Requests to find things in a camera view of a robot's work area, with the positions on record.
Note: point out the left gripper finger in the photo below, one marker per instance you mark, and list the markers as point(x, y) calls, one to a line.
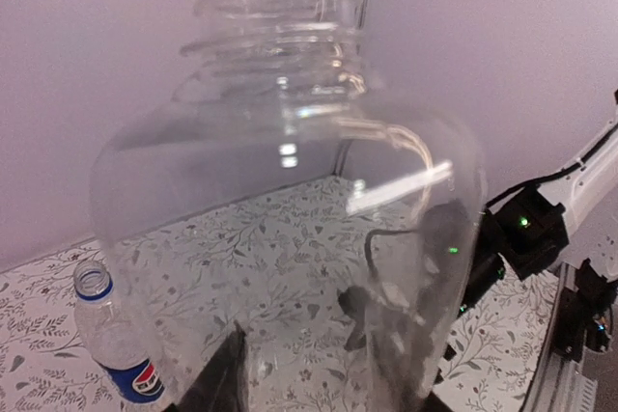
point(222, 385)

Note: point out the Pepsi label plastic bottle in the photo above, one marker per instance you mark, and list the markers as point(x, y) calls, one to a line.
point(108, 333)

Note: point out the clear plastic bottle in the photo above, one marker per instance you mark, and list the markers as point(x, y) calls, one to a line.
point(282, 97)

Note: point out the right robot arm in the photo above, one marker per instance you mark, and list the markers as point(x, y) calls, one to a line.
point(527, 226)

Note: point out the floral patterned table mat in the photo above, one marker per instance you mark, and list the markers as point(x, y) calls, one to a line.
point(273, 265)

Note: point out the front aluminium rail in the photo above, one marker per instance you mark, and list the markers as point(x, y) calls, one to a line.
point(559, 384)

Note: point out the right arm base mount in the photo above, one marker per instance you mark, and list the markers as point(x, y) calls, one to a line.
point(584, 318)

